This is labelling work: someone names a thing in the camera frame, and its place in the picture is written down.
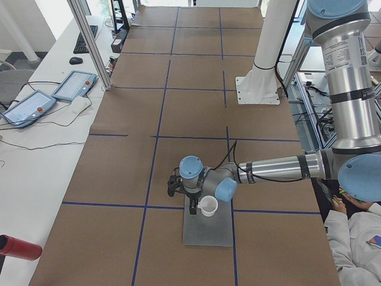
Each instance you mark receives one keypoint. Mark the aluminium frame structure right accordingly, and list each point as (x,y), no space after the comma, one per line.
(302,70)

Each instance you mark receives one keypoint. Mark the blue teach pendant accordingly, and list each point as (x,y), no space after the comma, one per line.
(28,110)
(76,84)

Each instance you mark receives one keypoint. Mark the white plastic cup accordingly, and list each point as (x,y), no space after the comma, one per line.
(208,205)

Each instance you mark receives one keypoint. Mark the silver closed laptop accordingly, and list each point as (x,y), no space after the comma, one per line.
(208,231)

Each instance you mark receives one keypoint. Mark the red cylinder bottle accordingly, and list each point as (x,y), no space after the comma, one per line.
(21,249)

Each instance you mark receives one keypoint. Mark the black box on table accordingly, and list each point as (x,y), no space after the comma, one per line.
(118,42)

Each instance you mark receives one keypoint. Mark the blue teach pendant far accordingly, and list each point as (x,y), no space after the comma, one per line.
(76,84)

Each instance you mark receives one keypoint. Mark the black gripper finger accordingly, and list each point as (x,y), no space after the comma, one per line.
(193,206)

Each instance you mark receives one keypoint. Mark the green handheld tool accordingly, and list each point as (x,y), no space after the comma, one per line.
(346,195)

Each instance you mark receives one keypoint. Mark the white folded cloth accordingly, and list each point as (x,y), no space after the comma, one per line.
(79,104)

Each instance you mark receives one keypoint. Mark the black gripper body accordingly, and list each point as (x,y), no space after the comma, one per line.
(193,198)

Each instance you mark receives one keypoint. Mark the grey aluminium frame post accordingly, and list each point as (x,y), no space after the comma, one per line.
(80,18)

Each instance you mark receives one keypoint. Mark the black computer mouse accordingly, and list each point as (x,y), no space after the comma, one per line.
(75,60)

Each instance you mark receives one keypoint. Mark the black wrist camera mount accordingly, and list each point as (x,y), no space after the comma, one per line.
(175,184)

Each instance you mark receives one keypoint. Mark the brown paper table cover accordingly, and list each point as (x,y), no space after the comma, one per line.
(174,95)

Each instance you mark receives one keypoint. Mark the blue teach pendant near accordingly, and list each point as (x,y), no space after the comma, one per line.
(28,110)

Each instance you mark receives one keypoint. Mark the person's hand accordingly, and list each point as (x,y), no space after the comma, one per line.
(338,205)

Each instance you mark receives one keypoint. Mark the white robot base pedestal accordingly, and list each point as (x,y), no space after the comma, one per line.
(259,86)

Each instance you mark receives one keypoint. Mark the person in white jacket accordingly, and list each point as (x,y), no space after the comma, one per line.
(357,261)

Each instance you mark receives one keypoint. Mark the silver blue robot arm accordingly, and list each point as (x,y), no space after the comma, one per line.
(340,122)

